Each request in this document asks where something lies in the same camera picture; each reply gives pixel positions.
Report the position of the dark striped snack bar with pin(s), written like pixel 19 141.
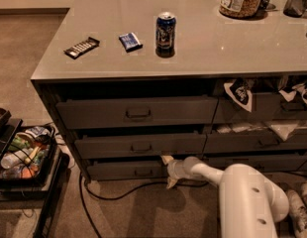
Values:
pixel 82 48

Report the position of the grey counter cabinet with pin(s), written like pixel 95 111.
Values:
pixel 127 82

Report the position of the black bin of items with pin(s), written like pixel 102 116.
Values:
pixel 26 155

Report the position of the black cart frame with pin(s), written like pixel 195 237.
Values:
pixel 47 195

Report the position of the white plastic bag in drawer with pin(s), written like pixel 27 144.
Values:
pixel 281 128

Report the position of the white sneaker left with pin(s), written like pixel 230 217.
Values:
pixel 298 214

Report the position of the grey drawer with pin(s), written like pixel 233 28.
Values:
pixel 263 163
pixel 151 169
pixel 136 112
pixel 266 107
pixel 254 142
pixel 139 145

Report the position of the blue snack packet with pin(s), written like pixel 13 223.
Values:
pixel 130 42

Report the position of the black white chip bag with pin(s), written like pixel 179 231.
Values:
pixel 240 91

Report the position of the blue drink can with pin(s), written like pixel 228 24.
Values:
pixel 165 31

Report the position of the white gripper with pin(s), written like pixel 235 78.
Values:
pixel 173 170

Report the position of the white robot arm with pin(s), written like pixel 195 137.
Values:
pixel 250 203

